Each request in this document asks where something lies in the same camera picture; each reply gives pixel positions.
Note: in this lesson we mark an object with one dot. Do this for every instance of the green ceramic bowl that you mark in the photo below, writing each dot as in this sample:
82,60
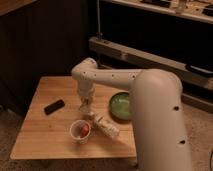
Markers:
119,106

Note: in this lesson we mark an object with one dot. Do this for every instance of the black rectangular bar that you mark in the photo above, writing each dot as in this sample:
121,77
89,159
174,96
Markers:
54,107

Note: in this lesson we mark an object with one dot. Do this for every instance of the white tube bottle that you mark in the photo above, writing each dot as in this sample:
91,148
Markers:
104,125

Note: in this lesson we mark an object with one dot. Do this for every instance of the red fruit in cup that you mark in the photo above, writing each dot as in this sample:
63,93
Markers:
84,130

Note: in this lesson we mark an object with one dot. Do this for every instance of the dark wooden cabinet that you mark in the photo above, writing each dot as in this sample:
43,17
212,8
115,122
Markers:
45,38

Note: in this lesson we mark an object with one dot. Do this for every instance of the white paper cup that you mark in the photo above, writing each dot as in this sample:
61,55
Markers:
75,131

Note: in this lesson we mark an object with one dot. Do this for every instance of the metal shelf unit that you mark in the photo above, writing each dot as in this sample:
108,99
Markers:
154,40

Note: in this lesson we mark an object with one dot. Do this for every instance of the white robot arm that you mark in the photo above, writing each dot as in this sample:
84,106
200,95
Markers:
156,112

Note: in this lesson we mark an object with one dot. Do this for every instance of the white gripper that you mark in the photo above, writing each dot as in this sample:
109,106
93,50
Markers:
85,90

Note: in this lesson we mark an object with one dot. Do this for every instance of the wooden table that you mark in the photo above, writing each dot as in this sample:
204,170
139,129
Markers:
47,136

